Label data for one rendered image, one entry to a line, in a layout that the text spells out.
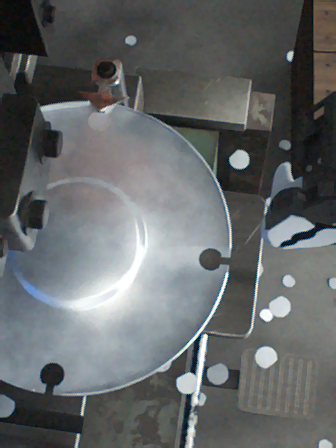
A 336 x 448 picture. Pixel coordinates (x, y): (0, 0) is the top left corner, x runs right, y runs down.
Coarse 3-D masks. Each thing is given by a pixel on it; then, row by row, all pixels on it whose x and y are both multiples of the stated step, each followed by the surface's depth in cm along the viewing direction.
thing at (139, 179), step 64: (64, 128) 87; (128, 128) 87; (64, 192) 84; (128, 192) 85; (192, 192) 85; (64, 256) 82; (128, 256) 82; (192, 256) 82; (0, 320) 81; (64, 320) 81; (128, 320) 81; (192, 320) 80; (64, 384) 79; (128, 384) 78
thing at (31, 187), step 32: (0, 64) 66; (0, 96) 67; (32, 96) 67; (0, 128) 66; (32, 128) 66; (0, 160) 65; (32, 160) 67; (0, 192) 64; (32, 192) 67; (0, 224) 65; (32, 224) 67
